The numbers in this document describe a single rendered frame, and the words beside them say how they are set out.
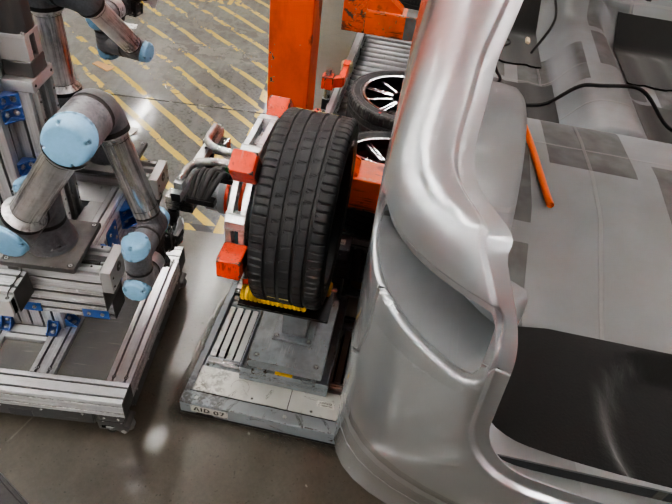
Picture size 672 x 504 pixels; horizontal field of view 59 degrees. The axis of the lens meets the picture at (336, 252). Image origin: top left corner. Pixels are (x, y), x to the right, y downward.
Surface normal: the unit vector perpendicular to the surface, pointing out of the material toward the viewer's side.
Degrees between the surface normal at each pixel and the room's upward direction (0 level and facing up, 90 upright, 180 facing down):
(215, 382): 0
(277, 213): 56
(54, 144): 84
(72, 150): 84
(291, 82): 90
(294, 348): 0
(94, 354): 0
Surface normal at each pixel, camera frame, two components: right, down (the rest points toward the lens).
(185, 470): 0.11, -0.73
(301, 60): -0.18, 0.65
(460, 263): -0.54, 0.25
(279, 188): -0.05, -0.08
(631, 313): 0.04, -0.47
